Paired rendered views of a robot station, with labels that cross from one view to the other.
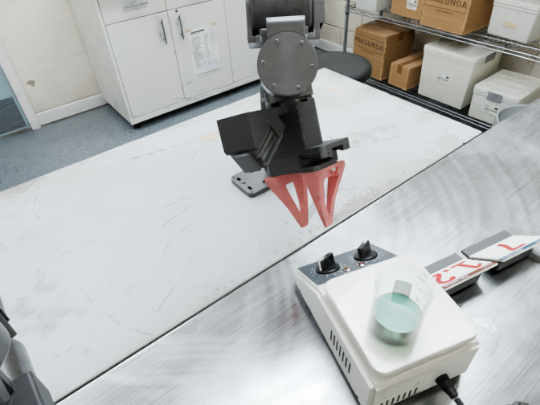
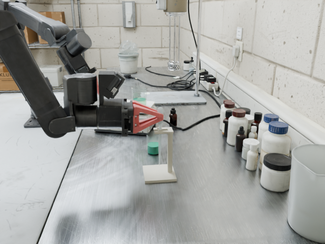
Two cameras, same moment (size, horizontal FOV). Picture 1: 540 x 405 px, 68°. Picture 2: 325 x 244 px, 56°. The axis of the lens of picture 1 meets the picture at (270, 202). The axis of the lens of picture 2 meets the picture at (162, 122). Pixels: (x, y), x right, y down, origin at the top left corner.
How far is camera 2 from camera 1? 80 cm
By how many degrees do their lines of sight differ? 55
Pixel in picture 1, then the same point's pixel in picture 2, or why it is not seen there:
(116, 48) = not seen: outside the picture
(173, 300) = (60, 151)
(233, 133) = (77, 62)
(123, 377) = (75, 165)
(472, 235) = not seen: hidden behind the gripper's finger
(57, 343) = (34, 176)
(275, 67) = (81, 40)
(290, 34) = (81, 32)
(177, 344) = (80, 154)
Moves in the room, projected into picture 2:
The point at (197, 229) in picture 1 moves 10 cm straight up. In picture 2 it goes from (35, 139) to (30, 111)
